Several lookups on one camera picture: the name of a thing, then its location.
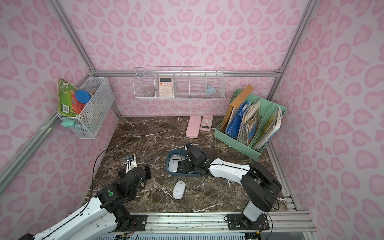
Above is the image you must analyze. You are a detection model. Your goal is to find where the pink calculator on table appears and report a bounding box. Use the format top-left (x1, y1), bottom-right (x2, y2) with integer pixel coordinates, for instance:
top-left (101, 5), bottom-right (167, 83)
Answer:
top-left (200, 115), bottom-right (214, 132)

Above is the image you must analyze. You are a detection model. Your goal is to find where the green snack package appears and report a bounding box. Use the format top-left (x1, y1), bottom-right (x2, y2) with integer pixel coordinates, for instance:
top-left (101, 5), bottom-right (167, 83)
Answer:
top-left (58, 79), bottom-right (78, 117)

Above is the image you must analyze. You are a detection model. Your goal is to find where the pink pencil case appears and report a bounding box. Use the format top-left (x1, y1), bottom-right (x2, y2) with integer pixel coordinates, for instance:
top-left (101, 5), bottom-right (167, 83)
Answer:
top-left (186, 116), bottom-right (202, 139)

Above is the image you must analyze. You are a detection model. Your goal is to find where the pink calculator in basket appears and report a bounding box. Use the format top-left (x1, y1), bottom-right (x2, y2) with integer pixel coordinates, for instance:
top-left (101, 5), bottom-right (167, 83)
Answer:
top-left (159, 77), bottom-right (174, 98)

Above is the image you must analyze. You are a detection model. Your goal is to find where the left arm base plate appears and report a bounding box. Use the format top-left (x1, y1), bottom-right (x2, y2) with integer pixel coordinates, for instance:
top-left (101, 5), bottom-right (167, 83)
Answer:
top-left (119, 215), bottom-right (148, 233)

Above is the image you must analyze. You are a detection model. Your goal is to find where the green file organizer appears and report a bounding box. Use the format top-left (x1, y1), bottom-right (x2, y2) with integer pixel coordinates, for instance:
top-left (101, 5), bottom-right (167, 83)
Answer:
top-left (214, 89), bottom-right (287, 161)

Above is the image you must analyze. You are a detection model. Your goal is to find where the brown envelope folder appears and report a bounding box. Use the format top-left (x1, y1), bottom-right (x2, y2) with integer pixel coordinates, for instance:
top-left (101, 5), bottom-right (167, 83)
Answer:
top-left (220, 85), bottom-right (253, 133)

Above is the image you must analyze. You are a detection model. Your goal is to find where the white mouse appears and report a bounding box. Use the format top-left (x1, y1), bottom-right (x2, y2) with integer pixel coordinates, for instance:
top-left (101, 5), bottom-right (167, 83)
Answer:
top-left (173, 181), bottom-right (186, 200)

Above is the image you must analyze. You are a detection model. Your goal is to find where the teal storage box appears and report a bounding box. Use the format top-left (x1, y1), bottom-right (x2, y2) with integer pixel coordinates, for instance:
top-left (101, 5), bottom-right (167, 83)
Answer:
top-left (165, 148), bottom-right (203, 178)

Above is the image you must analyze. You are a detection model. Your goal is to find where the magazines stack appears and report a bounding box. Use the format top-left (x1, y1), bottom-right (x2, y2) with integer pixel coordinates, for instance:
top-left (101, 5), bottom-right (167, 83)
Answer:
top-left (238, 99), bottom-right (262, 146)

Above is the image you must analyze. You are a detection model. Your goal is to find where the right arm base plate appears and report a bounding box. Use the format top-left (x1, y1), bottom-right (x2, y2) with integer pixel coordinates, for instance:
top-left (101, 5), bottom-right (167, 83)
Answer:
top-left (224, 213), bottom-right (270, 231)

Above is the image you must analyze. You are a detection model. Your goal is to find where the yellow booklet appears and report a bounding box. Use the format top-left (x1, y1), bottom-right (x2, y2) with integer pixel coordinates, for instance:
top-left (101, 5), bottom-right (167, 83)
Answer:
top-left (254, 107), bottom-right (283, 150)

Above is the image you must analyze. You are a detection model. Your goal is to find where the light grey flat mouse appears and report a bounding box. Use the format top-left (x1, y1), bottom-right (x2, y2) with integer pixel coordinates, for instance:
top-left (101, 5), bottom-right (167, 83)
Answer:
top-left (168, 160), bottom-right (180, 173)

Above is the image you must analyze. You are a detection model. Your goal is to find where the white mesh side basket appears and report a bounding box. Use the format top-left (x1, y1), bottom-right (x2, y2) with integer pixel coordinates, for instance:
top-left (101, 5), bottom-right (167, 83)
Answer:
top-left (59, 77), bottom-right (115, 139)

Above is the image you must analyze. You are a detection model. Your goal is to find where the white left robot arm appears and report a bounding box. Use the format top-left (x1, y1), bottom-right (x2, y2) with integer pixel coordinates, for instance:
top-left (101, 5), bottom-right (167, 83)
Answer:
top-left (21, 166), bottom-right (152, 240)

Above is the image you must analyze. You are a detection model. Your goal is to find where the blue folder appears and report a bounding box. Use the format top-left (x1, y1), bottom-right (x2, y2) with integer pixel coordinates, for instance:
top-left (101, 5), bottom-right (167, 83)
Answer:
top-left (226, 101), bottom-right (251, 140)

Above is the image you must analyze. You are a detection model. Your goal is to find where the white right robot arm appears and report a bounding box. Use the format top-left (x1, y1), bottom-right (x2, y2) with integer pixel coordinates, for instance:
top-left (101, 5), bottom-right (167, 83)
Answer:
top-left (178, 144), bottom-right (282, 223)

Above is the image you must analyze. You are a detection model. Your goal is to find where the mint green cloth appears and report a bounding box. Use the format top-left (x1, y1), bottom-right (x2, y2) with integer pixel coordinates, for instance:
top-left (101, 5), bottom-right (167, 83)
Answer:
top-left (61, 118), bottom-right (80, 130)

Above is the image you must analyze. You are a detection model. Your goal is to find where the white wire wall basket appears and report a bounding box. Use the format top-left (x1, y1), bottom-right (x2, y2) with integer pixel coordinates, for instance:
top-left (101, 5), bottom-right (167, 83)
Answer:
top-left (133, 67), bottom-right (226, 100)

